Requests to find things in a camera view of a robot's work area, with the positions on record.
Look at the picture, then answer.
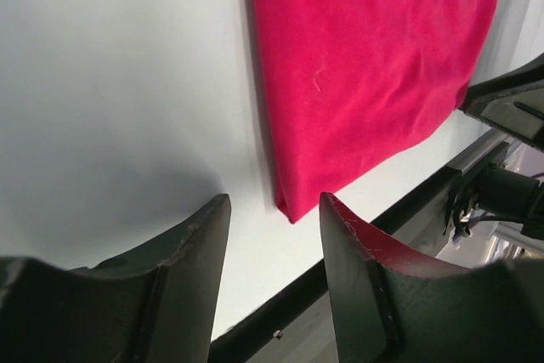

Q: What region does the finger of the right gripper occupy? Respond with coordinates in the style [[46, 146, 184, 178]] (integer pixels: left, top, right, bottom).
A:
[[461, 55, 544, 146]]

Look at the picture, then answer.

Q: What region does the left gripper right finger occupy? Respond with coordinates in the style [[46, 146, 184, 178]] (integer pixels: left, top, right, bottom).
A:
[[337, 201, 543, 362]]

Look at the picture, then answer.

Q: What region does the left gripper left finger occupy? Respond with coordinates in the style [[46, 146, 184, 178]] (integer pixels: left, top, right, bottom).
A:
[[1, 194, 231, 362]]

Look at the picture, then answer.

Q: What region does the red t shirt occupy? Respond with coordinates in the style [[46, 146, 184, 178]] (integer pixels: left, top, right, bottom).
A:
[[253, 0, 497, 223]]

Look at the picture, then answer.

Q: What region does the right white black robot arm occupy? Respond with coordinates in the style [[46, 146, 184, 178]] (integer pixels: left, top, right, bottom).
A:
[[450, 55, 543, 241]]

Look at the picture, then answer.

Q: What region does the aluminium rail profile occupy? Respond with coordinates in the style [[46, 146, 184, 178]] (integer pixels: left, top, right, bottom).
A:
[[428, 131, 543, 268]]

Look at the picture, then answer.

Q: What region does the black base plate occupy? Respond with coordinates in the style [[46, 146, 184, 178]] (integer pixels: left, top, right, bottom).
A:
[[208, 167, 462, 362]]

